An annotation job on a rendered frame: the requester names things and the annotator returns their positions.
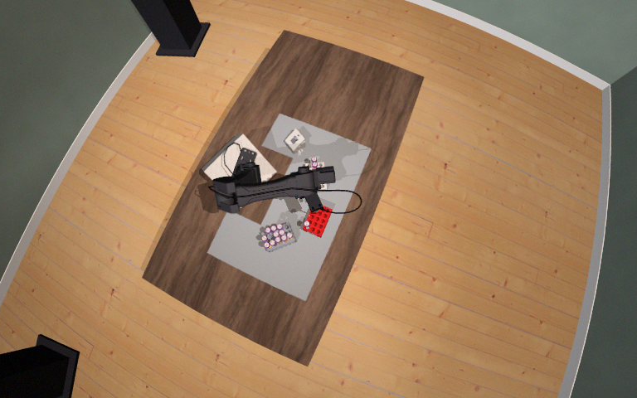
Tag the red tube rack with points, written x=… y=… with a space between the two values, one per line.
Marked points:
x=318 y=221

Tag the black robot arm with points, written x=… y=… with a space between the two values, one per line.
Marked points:
x=247 y=172

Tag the grey bench mat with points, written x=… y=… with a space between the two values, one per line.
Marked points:
x=293 y=268

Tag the cream square panel with done button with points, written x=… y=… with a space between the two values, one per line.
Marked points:
x=296 y=146

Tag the white tube rack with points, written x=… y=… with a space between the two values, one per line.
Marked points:
x=324 y=186

